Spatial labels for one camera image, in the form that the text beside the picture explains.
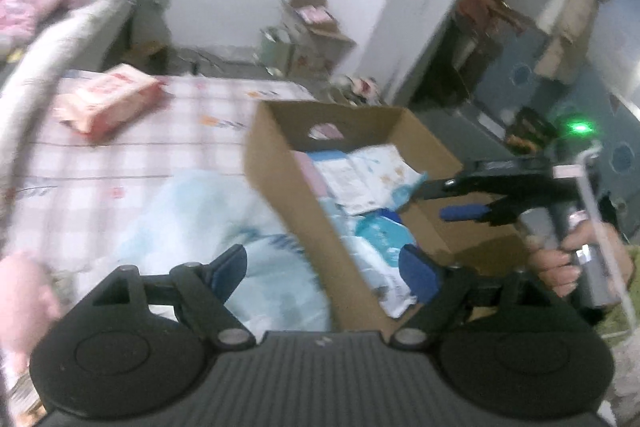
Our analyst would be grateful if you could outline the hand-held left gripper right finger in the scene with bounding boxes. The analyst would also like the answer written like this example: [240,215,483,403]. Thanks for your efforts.
[390,245,551,351]

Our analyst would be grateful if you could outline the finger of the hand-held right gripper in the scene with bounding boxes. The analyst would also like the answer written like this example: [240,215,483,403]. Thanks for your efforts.
[439,202,501,226]
[410,176,502,204]

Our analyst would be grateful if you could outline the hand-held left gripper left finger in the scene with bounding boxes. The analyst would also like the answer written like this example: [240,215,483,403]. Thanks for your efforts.
[92,244,256,351]

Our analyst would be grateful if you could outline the blue wet wipes packet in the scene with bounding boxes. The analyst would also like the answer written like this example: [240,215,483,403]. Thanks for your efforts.
[345,209,421,319]

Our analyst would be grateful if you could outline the large brown cardboard box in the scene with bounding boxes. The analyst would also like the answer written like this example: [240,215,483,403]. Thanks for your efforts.
[244,101,531,339]

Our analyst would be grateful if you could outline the pink bunny plush toy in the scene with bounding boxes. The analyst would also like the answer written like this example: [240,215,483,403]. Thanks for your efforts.
[0,251,64,369]

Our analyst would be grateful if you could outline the person's right hand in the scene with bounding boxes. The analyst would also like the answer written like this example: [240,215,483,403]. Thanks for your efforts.
[527,222,635,299]

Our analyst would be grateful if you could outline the light blue plastic bag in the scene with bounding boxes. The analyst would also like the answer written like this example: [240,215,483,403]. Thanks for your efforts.
[117,169,334,339]

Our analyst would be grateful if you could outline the black printed carton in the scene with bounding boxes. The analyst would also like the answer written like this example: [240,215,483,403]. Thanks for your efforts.
[505,107,559,156]

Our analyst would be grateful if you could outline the white printed tissue packet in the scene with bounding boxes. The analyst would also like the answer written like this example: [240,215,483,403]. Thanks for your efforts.
[312,146,429,216]

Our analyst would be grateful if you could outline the pink flat packet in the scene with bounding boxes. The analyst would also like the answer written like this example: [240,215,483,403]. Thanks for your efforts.
[292,152,332,198]

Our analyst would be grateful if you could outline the white red plush toy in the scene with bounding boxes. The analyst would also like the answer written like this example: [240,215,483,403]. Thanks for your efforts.
[332,74,382,106]

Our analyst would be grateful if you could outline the plaid bed sheet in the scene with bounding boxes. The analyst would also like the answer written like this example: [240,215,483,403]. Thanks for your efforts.
[10,74,321,288]

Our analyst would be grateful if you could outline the beige hanging coat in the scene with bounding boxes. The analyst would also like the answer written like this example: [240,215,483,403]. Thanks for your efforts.
[532,0,617,84]

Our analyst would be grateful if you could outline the small open cardboard box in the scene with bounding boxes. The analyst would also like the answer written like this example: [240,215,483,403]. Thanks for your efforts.
[277,0,359,78]

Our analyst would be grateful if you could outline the pink wet wipes packet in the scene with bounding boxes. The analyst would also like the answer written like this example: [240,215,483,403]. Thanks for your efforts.
[54,63,166,142]

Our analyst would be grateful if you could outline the pale green bin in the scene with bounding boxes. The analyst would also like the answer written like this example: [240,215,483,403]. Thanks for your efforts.
[259,27,297,74]

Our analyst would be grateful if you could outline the beige fleece blanket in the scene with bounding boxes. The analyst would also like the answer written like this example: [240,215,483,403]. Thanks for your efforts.
[0,0,131,268]

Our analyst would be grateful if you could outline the pink patterned quilt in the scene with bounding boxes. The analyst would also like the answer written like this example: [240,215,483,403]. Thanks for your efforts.
[0,0,89,54]

